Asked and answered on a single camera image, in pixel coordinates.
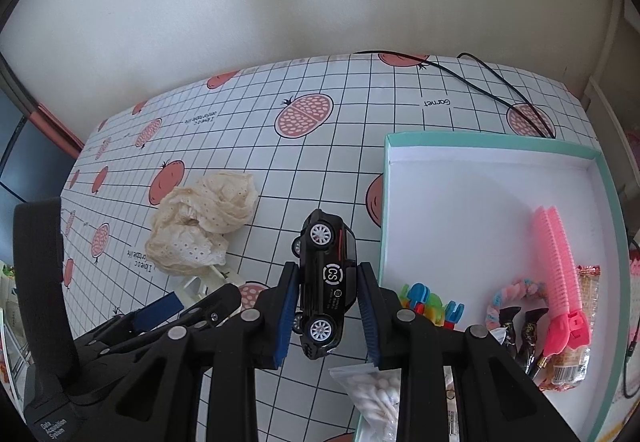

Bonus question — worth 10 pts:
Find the black cable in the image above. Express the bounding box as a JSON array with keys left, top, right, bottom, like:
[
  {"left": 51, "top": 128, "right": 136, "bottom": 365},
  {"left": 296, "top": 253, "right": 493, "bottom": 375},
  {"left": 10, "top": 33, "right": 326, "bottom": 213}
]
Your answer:
[
  {"left": 620, "top": 312, "right": 640, "bottom": 398},
  {"left": 352, "top": 50, "right": 558, "bottom": 140}
]

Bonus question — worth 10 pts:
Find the colourful building block toy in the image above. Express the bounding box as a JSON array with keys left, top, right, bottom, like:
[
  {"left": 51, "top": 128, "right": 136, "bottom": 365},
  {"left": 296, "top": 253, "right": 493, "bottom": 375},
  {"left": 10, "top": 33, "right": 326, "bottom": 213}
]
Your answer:
[{"left": 400, "top": 283, "right": 465, "bottom": 329}]

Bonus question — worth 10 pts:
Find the pink hair clip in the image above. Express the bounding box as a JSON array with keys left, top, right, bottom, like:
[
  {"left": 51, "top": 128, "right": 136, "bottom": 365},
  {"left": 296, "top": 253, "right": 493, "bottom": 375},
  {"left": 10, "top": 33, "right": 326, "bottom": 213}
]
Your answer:
[{"left": 531, "top": 205, "right": 592, "bottom": 357}]

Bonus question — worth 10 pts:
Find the black crinkled wrapper packet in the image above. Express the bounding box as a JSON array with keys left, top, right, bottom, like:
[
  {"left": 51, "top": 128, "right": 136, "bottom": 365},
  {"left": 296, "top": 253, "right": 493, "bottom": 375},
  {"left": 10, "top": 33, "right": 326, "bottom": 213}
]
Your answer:
[{"left": 500, "top": 307, "right": 550, "bottom": 377}]

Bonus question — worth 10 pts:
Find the cream lace cloth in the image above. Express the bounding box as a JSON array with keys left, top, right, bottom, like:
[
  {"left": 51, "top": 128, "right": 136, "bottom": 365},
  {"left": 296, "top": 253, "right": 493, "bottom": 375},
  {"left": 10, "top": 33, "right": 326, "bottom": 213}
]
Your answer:
[{"left": 145, "top": 172, "right": 260, "bottom": 275}]

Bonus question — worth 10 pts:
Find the orange biscuit snack packet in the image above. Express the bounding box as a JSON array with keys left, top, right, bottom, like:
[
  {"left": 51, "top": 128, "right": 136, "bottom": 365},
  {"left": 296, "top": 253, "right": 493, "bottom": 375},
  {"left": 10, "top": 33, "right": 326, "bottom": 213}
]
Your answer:
[{"left": 540, "top": 265, "right": 602, "bottom": 392}]

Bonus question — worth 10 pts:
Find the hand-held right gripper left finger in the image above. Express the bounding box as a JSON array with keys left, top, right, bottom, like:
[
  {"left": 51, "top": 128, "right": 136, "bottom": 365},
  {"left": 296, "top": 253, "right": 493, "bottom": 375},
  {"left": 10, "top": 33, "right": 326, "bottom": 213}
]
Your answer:
[{"left": 112, "top": 261, "right": 301, "bottom": 442}]

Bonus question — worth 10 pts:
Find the white wooden furniture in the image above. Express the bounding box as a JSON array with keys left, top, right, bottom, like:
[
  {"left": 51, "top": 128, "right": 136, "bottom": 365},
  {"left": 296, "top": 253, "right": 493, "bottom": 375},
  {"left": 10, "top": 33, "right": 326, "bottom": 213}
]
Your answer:
[{"left": 582, "top": 0, "right": 640, "bottom": 203}]

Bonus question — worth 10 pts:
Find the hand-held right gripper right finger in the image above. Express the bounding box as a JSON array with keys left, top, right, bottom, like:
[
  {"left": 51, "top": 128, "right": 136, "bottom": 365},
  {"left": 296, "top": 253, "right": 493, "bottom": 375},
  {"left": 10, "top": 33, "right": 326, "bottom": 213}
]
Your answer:
[{"left": 357, "top": 261, "right": 583, "bottom": 442}]

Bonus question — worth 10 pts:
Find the colourful printed packaging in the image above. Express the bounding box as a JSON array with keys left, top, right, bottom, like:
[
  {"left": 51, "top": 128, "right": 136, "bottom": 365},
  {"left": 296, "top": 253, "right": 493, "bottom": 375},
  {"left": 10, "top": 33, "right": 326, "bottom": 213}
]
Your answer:
[{"left": 0, "top": 259, "right": 23, "bottom": 323}]

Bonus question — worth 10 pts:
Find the black toy car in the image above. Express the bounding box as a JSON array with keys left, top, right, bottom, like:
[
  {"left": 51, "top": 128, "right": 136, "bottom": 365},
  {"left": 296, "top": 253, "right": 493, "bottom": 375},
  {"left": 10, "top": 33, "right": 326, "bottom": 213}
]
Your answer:
[{"left": 291, "top": 209, "right": 358, "bottom": 360}]

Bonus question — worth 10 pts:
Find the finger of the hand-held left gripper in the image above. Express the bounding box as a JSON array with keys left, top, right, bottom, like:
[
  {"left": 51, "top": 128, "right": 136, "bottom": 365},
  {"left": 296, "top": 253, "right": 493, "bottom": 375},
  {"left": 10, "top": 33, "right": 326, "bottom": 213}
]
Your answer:
[
  {"left": 90, "top": 283, "right": 242, "bottom": 357},
  {"left": 75, "top": 292, "right": 185, "bottom": 347}
]

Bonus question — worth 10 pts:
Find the dark panel with pink edge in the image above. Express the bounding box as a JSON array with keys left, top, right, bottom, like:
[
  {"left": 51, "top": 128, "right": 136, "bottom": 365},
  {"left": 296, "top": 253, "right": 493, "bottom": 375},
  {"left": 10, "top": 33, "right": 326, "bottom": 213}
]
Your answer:
[{"left": 0, "top": 57, "right": 86, "bottom": 203}]

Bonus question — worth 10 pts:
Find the clear bag of cotton swabs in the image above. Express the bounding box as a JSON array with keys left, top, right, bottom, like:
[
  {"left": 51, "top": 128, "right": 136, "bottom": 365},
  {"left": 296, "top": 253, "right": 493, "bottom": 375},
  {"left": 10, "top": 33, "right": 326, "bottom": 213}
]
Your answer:
[{"left": 329, "top": 364, "right": 461, "bottom": 442}]

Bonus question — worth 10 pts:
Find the teal cardboard box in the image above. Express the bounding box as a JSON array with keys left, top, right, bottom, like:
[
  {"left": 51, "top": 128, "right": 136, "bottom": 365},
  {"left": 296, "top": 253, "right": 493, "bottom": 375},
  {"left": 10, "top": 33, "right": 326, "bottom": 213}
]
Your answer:
[{"left": 352, "top": 132, "right": 628, "bottom": 442}]

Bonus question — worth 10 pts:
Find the pastel braided rope ring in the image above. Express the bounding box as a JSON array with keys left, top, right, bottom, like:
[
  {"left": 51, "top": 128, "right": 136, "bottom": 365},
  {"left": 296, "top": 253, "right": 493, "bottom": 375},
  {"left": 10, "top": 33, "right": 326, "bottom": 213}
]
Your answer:
[{"left": 484, "top": 276, "right": 551, "bottom": 330}]

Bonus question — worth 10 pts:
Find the white plastic item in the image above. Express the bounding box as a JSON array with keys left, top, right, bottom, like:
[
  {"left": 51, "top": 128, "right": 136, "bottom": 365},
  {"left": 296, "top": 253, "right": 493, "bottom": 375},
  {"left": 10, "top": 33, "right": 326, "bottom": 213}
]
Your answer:
[{"left": 172, "top": 265, "right": 242, "bottom": 308}]

